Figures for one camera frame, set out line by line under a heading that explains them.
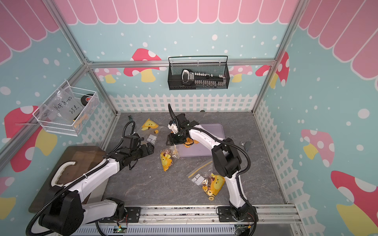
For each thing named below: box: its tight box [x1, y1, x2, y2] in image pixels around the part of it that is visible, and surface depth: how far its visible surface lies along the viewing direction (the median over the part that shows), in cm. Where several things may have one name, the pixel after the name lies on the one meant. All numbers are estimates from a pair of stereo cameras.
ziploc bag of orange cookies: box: [141, 118, 159, 131], surface depth 108 cm
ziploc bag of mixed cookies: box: [159, 144, 180, 173], surface depth 89 cm
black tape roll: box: [80, 93, 95, 107], surface depth 82 cm
